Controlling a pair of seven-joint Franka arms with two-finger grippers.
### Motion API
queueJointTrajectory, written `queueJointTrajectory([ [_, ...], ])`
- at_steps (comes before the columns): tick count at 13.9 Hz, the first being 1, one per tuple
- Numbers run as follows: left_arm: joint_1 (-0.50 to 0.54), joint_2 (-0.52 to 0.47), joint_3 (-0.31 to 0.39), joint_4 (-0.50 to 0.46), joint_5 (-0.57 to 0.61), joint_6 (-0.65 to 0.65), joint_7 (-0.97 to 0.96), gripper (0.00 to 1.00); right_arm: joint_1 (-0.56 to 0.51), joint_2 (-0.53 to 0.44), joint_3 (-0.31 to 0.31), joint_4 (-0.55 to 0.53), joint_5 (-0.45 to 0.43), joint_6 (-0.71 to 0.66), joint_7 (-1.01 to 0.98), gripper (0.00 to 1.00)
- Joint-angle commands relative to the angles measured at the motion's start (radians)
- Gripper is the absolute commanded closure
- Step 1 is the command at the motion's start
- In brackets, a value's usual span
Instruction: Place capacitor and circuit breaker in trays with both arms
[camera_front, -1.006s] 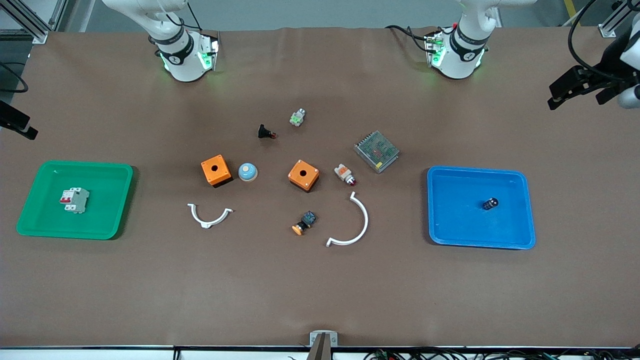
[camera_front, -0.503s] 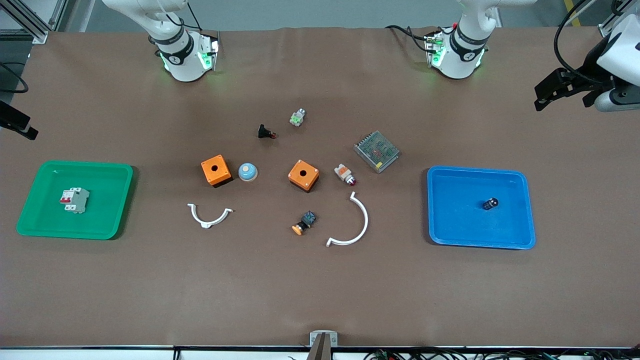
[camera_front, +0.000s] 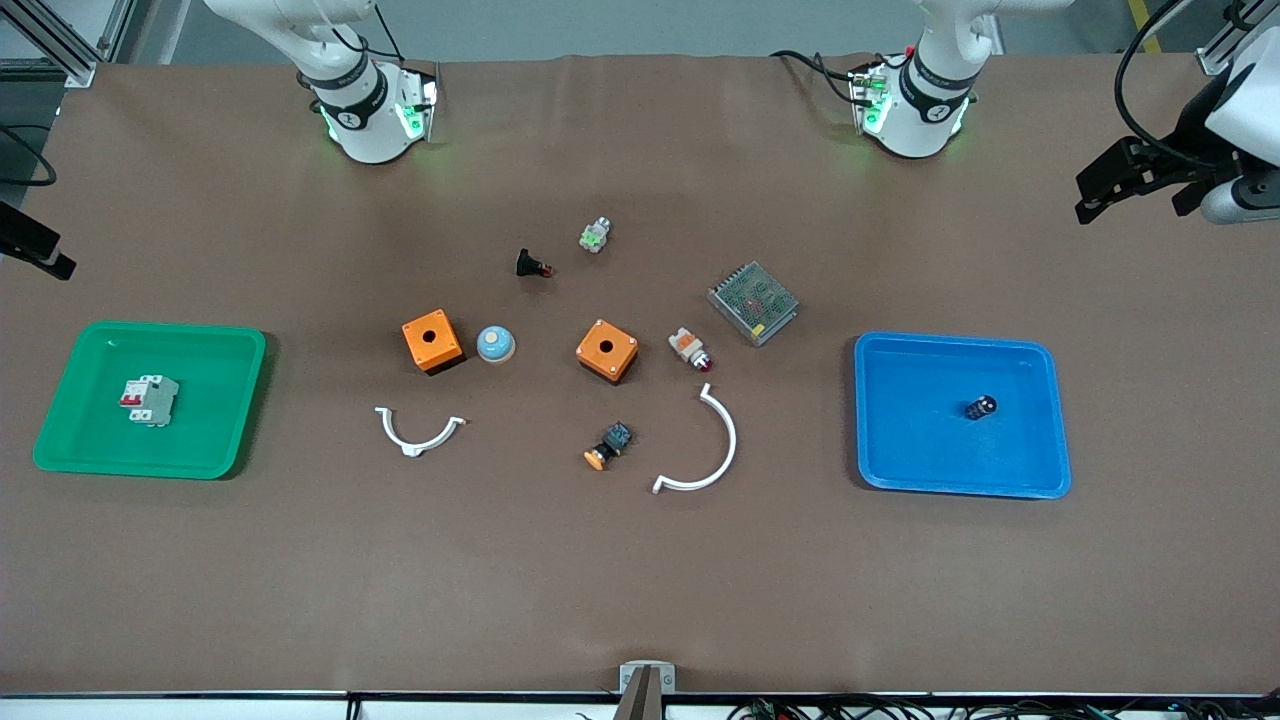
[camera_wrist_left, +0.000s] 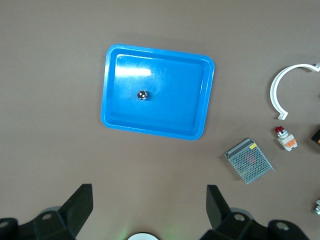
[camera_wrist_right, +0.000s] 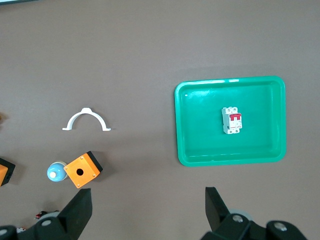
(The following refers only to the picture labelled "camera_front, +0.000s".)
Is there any black left arm base cable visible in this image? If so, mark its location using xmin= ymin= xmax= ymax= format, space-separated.
xmin=770 ymin=48 xmax=906 ymax=106

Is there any aluminium frame profile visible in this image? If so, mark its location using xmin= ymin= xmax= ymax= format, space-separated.
xmin=0 ymin=0 xmax=136 ymax=89

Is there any black arm base cable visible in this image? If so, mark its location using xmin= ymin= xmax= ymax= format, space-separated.
xmin=370 ymin=0 xmax=407 ymax=63
xmin=770 ymin=48 xmax=906 ymax=106

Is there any small white curved clamp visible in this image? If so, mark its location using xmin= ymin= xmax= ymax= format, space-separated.
xmin=375 ymin=405 xmax=468 ymax=458

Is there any grey metal table bracket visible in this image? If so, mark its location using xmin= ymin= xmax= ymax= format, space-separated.
xmin=612 ymin=660 xmax=677 ymax=720

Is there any orange push button blue body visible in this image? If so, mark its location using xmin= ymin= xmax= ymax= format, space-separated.
xmin=583 ymin=421 xmax=634 ymax=472

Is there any perforated metal power supply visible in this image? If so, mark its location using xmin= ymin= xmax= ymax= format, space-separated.
xmin=707 ymin=261 xmax=800 ymax=348

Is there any orange button box with hole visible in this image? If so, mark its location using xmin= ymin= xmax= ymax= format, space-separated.
xmin=575 ymin=319 xmax=640 ymax=385
xmin=402 ymin=309 xmax=466 ymax=376

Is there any green plastic tray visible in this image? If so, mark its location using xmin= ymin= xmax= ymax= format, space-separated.
xmin=33 ymin=320 xmax=268 ymax=481

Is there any red indicator light orange body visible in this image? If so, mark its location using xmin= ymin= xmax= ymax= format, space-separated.
xmin=668 ymin=326 xmax=715 ymax=374

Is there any large white curved clamp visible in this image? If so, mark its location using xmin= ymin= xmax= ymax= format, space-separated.
xmin=652 ymin=383 xmax=739 ymax=496

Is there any blue plastic tray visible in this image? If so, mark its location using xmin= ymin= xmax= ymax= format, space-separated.
xmin=853 ymin=331 xmax=1073 ymax=500

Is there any grey circuit breaker red switch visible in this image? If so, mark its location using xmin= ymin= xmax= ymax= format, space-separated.
xmin=119 ymin=374 xmax=181 ymax=429

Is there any black right arm base cable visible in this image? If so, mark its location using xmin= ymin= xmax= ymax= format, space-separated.
xmin=370 ymin=0 xmax=407 ymax=63

